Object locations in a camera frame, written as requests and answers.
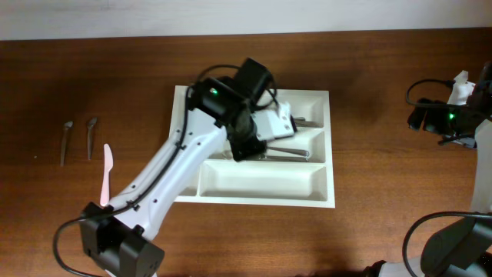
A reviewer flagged metal fork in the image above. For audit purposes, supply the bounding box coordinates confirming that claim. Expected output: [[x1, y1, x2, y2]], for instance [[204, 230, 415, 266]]
[[259, 155, 308, 162], [267, 146, 310, 157]]

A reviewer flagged pink plastic knife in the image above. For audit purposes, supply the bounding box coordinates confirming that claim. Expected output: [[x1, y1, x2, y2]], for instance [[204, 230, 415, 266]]
[[99, 144, 114, 207]]

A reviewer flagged small teaspoon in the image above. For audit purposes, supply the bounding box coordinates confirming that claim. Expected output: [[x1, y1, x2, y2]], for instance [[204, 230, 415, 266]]
[[87, 117, 98, 160], [60, 121, 74, 167]]

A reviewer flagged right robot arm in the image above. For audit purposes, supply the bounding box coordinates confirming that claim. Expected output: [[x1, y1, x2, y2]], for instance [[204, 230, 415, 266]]
[[363, 62, 491, 277]]

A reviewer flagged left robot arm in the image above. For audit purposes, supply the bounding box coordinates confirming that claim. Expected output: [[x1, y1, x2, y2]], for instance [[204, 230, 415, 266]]
[[80, 58, 297, 276]]

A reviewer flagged white plastic cutlery tray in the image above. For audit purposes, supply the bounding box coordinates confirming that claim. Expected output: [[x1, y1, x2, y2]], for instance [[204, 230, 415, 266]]
[[177, 89, 335, 208]]

